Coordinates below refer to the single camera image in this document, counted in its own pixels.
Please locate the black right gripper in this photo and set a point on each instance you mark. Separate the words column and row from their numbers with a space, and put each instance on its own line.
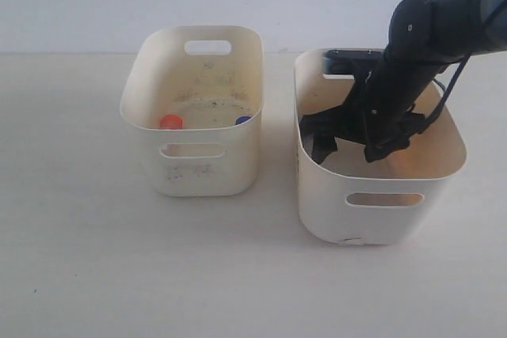
column 378, row 112

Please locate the blue-capped tube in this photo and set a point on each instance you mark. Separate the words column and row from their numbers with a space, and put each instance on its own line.
column 242, row 119

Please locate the orange-capped tube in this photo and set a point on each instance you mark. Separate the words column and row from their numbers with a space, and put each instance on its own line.
column 171, row 122

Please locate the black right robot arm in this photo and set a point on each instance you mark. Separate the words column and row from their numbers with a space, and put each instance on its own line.
column 425, row 37

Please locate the cream plastic bin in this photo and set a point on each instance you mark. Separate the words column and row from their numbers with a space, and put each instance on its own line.
column 210, row 76
column 346, row 200

